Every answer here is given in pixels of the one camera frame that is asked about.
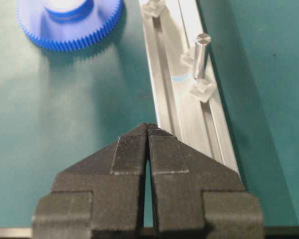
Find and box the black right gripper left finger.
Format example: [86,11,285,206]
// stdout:
[32,123,148,239]

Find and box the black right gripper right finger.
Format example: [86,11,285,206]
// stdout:
[148,124,264,239]

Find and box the large blue plastic gear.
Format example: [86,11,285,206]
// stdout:
[16,0,123,52]

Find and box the tall steel shaft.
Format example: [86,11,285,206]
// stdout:
[193,33,211,80]

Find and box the clear bracket under short shaft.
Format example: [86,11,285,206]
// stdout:
[142,0,166,18]

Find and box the clear bracket under tall shaft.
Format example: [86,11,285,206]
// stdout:
[181,47,217,103]

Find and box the long aluminium extrusion rail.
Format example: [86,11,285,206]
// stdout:
[139,0,238,171]

